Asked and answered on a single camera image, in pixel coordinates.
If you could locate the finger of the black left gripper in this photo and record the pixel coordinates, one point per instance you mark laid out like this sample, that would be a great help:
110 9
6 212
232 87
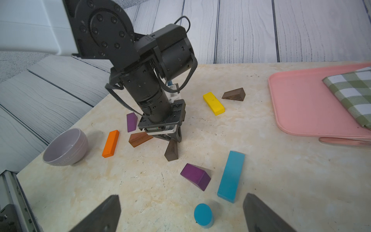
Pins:
165 137
178 135

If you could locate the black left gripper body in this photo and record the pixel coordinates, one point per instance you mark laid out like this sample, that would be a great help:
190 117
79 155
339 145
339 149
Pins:
169 124

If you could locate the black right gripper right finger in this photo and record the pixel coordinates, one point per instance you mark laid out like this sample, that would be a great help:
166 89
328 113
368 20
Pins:
260 218

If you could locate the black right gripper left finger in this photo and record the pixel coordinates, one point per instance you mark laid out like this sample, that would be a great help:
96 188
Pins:
104 218

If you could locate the dark brown rectangular block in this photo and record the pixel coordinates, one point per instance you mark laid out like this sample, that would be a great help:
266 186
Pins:
171 152

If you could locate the reddish brown wooden wedge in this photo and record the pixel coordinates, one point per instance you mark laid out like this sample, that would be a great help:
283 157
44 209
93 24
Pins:
137 139

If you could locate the purple rectangular block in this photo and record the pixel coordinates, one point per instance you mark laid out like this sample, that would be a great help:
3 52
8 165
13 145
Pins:
132 121

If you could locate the teal rectangular block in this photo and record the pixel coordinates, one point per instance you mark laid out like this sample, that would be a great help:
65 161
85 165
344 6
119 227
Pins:
231 176

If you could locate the orange rectangular block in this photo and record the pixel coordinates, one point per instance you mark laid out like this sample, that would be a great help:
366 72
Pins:
111 144

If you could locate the teal cylinder block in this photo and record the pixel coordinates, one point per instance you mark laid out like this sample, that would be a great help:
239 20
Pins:
203 216

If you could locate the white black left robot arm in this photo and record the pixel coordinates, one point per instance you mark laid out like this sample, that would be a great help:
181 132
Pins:
141 64

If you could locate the yellow rectangular block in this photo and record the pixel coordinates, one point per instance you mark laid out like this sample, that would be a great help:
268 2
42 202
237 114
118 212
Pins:
214 104

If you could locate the dark brown triangular block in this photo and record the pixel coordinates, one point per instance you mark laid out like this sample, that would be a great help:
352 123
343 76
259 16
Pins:
235 95

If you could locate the lilac ceramic bowl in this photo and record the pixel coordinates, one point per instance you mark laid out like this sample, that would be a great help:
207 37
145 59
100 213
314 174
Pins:
66 149

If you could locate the silver metal fork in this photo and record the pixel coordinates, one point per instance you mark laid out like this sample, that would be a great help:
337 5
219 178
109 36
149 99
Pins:
345 142

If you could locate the pink plastic tray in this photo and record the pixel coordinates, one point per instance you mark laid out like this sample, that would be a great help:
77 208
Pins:
304 106

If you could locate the green white checkered cloth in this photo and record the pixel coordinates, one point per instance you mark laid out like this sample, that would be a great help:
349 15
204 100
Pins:
353 91

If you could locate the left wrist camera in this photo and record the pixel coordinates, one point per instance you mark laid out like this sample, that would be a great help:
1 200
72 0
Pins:
173 96

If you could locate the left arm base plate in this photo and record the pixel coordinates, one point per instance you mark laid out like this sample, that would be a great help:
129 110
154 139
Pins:
9 219

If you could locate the aluminium front rail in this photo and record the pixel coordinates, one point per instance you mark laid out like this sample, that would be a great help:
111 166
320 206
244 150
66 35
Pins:
12 193

